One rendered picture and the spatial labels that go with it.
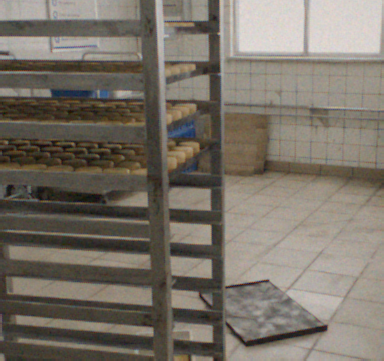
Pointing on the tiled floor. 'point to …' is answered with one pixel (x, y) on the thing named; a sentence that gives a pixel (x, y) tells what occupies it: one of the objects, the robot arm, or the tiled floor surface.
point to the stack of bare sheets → (265, 313)
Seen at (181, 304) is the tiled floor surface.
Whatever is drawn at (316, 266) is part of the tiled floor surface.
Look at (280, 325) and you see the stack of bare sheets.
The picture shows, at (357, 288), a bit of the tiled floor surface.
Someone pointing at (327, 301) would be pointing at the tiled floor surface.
